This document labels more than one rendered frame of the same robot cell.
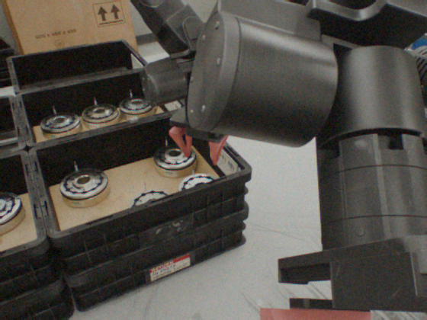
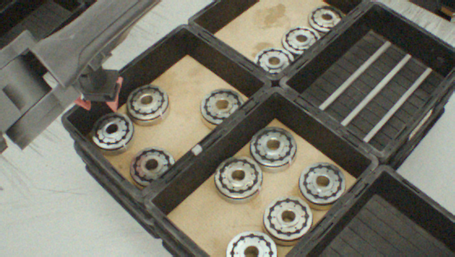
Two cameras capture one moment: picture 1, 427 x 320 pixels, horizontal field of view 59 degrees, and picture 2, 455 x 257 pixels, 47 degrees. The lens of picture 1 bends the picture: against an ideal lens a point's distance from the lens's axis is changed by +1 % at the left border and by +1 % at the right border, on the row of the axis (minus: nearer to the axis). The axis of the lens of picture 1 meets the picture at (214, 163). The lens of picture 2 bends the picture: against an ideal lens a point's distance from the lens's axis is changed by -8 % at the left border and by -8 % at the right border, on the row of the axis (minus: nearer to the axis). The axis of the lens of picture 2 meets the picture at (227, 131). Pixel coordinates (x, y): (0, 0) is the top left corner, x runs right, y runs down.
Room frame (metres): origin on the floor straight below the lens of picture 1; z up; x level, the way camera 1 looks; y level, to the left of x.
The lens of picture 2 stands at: (1.41, 0.11, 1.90)
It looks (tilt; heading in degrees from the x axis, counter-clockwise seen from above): 56 degrees down; 166
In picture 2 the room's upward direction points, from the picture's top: 5 degrees counter-clockwise
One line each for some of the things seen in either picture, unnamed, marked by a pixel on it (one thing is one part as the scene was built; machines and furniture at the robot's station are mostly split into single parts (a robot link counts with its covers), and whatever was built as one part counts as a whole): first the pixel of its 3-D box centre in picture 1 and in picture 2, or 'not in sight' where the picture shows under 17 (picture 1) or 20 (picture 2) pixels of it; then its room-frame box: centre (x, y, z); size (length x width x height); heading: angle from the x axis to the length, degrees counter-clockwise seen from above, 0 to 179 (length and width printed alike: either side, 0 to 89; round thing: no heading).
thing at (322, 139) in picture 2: (105, 120); (264, 196); (0.90, 0.30, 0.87); 0.40 x 0.30 x 0.11; 118
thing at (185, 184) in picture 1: (201, 188); (112, 130); (0.63, 0.03, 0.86); 0.10 x 0.10 x 0.01
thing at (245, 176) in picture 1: (138, 163); (164, 103); (0.64, 0.16, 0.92); 0.40 x 0.30 x 0.02; 118
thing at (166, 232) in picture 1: (141, 181); (166, 117); (0.64, 0.16, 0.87); 0.40 x 0.30 x 0.11; 118
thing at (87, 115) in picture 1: (100, 113); (288, 217); (0.96, 0.33, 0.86); 0.10 x 0.10 x 0.01
